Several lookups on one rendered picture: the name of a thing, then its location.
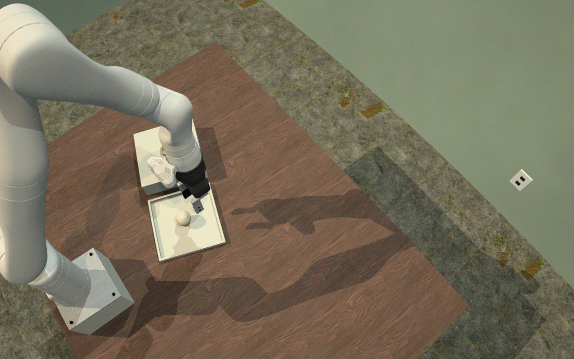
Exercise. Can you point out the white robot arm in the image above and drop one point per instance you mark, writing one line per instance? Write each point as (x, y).
(38, 62)

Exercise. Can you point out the cream ball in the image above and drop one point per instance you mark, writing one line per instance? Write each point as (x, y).
(183, 218)

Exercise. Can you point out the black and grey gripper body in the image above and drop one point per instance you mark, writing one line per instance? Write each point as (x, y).
(190, 170)

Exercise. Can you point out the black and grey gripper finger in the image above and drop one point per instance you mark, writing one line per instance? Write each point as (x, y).
(197, 205)
(185, 192)

